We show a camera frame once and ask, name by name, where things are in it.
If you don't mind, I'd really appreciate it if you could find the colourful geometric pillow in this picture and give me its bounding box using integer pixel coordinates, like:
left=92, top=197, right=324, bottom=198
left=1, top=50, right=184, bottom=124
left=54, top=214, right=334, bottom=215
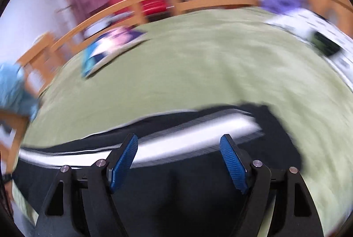
left=80, top=26, right=148, bottom=79

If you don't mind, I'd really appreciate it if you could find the black pants white waistband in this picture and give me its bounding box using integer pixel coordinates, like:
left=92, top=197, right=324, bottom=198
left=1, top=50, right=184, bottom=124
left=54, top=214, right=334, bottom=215
left=12, top=103, right=304, bottom=237

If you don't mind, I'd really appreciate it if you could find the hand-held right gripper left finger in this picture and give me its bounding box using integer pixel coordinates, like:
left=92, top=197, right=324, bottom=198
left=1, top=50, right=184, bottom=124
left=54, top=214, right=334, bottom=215
left=34, top=133, right=138, bottom=237

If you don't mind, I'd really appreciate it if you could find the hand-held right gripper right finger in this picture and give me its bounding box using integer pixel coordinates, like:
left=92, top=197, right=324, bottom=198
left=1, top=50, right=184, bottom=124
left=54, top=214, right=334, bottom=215
left=220, top=134, right=324, bottom=237

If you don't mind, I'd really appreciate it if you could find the wooden bed frame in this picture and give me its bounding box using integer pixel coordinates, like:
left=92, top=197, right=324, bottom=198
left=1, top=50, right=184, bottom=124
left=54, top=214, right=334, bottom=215
left=0, top=0, right=353, bottom=171

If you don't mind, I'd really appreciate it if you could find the light blue fleece blanket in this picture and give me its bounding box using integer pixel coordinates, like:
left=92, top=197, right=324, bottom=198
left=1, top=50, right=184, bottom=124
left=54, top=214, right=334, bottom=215
left=0, top=63, right=40, bottom=121

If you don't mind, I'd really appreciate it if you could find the dark green pouch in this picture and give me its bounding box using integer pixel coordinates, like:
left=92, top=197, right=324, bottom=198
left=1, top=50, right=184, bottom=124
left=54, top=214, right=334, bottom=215
left=310, top=31, right=342, bottom=57

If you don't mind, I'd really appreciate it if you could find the white flower-print pillow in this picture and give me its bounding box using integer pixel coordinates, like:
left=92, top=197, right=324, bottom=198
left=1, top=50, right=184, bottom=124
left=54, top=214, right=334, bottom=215
left=265, top=8, right=353, bottom=83

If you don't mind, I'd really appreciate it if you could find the green bed blanket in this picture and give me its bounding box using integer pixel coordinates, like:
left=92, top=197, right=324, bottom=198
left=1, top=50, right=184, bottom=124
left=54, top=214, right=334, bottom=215
left=11, top=6, right=353, bottom=237

